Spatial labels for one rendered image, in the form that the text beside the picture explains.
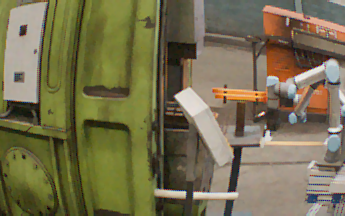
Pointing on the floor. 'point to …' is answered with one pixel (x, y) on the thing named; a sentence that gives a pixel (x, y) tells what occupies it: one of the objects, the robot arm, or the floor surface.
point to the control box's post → (190, 177)
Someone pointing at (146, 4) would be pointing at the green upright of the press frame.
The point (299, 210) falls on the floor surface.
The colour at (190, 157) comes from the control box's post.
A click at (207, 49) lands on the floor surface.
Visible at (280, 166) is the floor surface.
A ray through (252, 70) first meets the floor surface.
